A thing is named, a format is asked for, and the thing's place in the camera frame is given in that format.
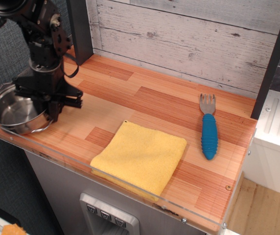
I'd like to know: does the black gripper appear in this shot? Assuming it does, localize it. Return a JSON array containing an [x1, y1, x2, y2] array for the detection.
[[13, 66, 83, 122]]

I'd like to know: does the stainless steel pot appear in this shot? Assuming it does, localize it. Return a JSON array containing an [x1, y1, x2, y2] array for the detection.
[[0, 83, 53, 135]]

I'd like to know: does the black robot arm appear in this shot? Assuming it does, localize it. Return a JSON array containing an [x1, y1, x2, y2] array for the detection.
[[0, 0, 83, 122]]

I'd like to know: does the clear acrylic table guard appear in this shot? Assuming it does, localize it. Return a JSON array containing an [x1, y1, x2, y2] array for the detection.
[[0, 127, 243, 235]]

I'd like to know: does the grey cabinet with dispenser panel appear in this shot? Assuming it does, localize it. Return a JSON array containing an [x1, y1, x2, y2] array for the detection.
[[26, 152, 203, 235]]

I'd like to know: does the yellow folded cloth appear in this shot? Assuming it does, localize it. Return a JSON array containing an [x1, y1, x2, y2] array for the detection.
[[90, 121, 187, 201]]

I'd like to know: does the orange black object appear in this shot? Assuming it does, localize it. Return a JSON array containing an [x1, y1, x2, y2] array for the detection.
[[1, 224, 27, 235]]

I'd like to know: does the dark left upright post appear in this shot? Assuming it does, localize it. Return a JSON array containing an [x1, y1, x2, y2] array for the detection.
[[66, 0, 93, 65]]

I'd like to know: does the dark upright post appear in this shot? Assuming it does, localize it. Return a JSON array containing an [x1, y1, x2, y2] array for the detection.
[[66, 0, 93, 65], [251, 30, 280, 120]]

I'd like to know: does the blue handled metal fork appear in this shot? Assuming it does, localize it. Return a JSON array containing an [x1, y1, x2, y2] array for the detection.
[[199, 94, 218, 161]]

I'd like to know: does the dark right upright post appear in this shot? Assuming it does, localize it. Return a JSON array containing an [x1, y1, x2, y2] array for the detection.
[[251, 30, 280, 120]]

